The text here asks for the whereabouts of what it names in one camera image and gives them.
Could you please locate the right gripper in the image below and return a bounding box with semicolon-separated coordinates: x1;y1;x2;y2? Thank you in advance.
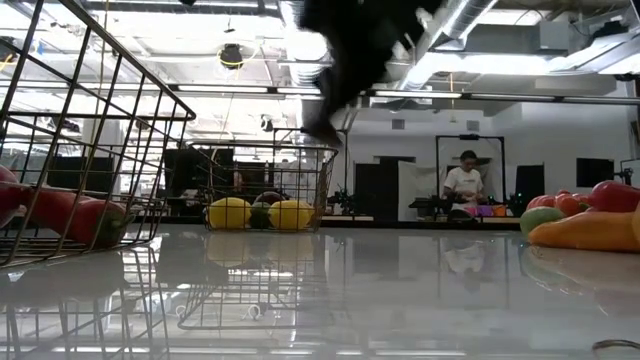
299;0;444;149

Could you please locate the yellow plastic lemon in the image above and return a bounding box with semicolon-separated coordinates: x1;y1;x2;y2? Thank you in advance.
268;199;316;232
206;196;253;231

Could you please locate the orange-red ribbed plastic pumpkin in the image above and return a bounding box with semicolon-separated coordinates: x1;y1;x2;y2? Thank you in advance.
524;188;596;217

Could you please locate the long red chili pepper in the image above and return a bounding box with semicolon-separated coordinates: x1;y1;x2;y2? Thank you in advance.
27;187;132;250

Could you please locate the orange plastic carrot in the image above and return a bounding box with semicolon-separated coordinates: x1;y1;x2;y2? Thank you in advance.
528;209;640;253

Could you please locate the red plastic bell pepper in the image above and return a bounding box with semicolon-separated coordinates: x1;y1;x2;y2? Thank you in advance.
588;180;640;214

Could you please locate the black ceiling device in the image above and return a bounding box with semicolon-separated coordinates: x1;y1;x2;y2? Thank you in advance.
218;43;245;70

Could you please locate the overhead LED light bar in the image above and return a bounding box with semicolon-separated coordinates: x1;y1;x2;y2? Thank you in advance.
167;83;640;106

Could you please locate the background work table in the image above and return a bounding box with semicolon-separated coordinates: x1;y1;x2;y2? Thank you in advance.
408;197;521;224

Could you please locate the person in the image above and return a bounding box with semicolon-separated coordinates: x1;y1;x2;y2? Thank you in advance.
442;149;489;221

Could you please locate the silver ventilation duct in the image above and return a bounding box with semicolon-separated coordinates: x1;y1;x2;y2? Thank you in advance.
397;0;501;94
277;0;336;146

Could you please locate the grey wire basket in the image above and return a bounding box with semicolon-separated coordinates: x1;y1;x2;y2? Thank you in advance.
0;0;197;269
185;142;340;234

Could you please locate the black table frame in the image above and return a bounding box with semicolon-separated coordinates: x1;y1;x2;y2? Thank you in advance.
124;214;524;231

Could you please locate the black wall panel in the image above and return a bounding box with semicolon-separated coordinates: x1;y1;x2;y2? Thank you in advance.
576;158;615;189

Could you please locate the thin dark cable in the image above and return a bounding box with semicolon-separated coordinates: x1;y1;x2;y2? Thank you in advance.
592;339;640;354

